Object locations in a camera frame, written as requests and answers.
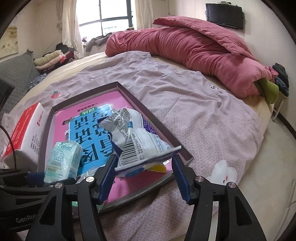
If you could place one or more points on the white and blue snack bag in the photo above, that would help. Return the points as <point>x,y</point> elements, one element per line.
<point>138,139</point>

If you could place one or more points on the pink tray with brown rim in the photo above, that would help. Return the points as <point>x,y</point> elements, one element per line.
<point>138,99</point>

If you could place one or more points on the black wall television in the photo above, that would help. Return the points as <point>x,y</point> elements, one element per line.
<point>224,15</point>

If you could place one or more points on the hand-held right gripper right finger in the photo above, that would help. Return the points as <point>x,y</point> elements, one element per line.
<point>182,183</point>

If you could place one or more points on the green cloth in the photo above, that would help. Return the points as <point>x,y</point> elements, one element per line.
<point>269,91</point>

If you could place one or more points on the yellow snack bag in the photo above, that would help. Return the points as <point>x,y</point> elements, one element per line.
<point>159,168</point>

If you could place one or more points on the cream curtain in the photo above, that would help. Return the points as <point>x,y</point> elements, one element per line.
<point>144,14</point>
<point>71,25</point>

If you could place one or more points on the pale green tissue pack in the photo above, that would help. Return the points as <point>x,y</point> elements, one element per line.
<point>62,162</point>

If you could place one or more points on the grey quilted headboard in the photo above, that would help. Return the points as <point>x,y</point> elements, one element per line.
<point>16,71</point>

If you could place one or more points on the dark floral cloth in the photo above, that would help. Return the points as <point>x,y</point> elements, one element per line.
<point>37,81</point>

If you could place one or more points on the pink quilt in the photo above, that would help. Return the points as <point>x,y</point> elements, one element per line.
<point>185,46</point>

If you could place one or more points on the red tissue box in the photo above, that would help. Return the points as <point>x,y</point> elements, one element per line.
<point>27,136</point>

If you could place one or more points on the grey clothes heap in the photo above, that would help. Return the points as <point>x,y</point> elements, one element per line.
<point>99,40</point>

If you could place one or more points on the lilac printed blanket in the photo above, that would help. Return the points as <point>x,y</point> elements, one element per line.
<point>196,104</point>

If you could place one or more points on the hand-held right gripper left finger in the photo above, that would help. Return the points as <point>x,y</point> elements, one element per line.
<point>107,183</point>

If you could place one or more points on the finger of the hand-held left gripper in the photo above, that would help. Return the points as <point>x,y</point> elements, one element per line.
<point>35,179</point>
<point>23,192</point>

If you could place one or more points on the pink book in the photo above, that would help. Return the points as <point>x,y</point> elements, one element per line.
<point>92,104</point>

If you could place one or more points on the wall painting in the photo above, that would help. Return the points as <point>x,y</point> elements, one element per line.
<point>9,41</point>

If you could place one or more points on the window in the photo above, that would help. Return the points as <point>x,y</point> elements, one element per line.
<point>111,14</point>

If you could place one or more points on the dark clothes pile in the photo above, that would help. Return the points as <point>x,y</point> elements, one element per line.
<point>63,48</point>

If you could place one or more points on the folded dark blue clothes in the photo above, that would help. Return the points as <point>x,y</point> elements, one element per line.
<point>281,76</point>

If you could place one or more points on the pile of folded clothes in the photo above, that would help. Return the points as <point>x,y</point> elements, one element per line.
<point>49,60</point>

